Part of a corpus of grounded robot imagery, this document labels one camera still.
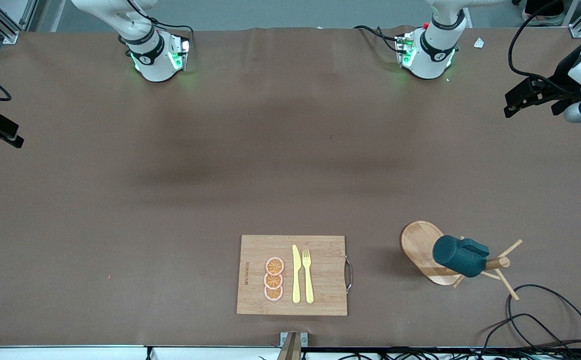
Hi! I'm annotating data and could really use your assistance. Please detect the black cable large loop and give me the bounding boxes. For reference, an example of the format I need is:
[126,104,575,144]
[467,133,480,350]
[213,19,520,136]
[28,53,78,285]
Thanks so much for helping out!
[507,284,581,351]

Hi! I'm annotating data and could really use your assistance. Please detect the black arm base cable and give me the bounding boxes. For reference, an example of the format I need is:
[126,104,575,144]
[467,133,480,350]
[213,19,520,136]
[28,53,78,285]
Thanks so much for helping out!
[354,25,402,55]
[148,17,195,51]

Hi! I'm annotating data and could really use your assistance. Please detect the black left arm base cable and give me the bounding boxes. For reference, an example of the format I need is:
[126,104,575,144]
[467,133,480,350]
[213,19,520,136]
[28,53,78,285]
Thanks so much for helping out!
[354,25,402,55]

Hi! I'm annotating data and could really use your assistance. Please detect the dark green ribbed cup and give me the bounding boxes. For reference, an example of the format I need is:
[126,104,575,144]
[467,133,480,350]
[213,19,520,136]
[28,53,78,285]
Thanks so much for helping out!
[432,235,490,278]

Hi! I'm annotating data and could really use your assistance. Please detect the metal bracket with wooden piece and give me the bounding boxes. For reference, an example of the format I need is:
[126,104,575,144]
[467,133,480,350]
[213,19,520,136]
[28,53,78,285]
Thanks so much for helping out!
[276,331,309,360]

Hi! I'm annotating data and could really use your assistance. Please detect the black cable small loop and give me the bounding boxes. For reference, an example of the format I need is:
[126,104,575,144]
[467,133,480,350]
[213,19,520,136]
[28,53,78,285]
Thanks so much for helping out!
[480,313,576,351]

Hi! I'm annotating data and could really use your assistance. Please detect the brown table mat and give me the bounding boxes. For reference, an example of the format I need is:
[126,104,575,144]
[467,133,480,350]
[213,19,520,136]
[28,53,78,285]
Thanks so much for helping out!
[0,26,581,348]

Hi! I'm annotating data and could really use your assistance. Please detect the tangled black cables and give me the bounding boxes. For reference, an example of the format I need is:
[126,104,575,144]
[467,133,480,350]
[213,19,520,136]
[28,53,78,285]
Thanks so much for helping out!
[310,346,581,360]

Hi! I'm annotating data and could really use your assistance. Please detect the white table edge rail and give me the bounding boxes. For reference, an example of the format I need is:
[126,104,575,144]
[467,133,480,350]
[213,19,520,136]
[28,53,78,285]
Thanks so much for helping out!
[0,345,581,360]

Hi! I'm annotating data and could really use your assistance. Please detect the wooden mug tree stand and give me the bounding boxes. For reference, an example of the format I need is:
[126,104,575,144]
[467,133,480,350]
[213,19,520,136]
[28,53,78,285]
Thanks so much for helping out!
[399,220,524,302]

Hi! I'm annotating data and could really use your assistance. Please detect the bamboo cutting board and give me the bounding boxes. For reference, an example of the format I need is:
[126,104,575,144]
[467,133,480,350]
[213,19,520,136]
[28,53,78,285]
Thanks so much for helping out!
[236,235,348,317]

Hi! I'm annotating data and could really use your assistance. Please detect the pink white sneaker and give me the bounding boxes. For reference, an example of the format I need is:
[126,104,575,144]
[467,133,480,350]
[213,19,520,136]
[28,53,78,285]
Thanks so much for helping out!
[520,0,567,27]

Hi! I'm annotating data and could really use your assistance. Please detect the black right arm base cable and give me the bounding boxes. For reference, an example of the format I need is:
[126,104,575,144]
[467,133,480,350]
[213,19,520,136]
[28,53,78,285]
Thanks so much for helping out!
[148,17,195,51]

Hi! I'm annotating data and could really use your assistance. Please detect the yellow plastic knife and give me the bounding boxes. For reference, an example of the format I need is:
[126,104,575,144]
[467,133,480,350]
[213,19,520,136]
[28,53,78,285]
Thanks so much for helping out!
[291,244,302,304]

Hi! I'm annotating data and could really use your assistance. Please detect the yellow plastic fork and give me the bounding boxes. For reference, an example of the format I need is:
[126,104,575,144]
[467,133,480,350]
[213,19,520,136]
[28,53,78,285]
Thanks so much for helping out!
[302,249,315,305]

